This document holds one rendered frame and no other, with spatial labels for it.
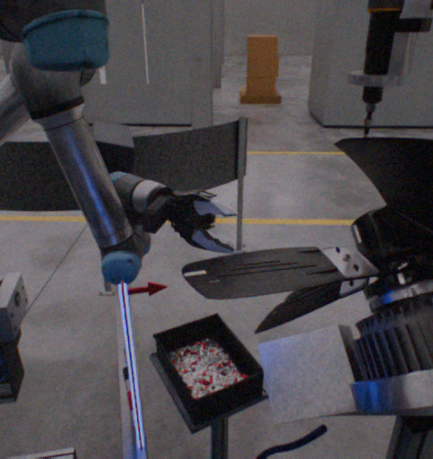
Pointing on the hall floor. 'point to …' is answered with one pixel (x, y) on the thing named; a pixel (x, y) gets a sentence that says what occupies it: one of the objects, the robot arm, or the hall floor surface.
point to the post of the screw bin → (220, 439)
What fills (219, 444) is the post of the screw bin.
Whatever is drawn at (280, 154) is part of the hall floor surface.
